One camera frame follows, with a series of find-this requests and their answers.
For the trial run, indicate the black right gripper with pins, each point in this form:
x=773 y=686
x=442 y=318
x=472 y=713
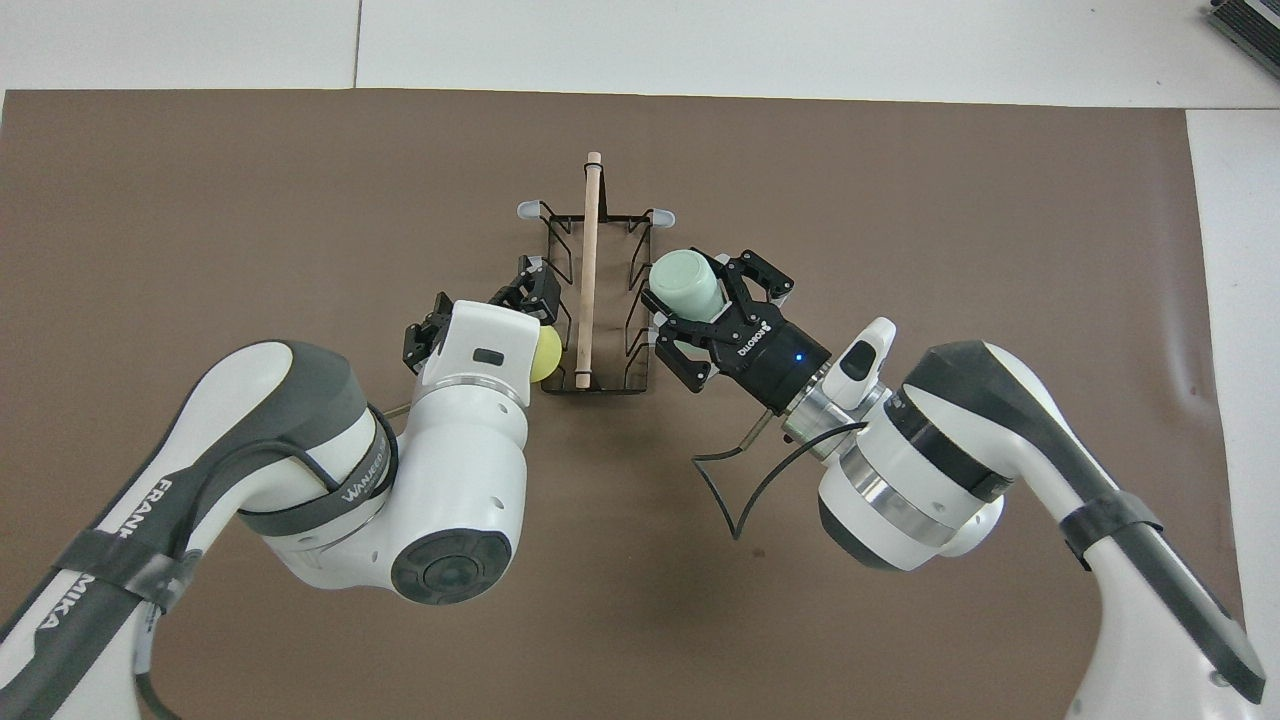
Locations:
x=775 y=360

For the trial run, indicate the light green cup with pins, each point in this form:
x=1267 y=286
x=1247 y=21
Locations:
x=685 y=285

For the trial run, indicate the yellow cup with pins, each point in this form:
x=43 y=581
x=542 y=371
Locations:
x=548 y=355

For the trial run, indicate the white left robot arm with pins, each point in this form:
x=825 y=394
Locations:
x=450 y=470

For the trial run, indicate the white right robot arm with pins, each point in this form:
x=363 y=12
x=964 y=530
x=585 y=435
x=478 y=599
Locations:
x=1000 y=450

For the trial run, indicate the brown table mat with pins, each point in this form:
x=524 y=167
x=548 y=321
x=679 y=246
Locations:
x=200 y=200

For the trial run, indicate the dark grey ridged object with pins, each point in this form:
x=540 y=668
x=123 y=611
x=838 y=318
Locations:
x=1250 y=25

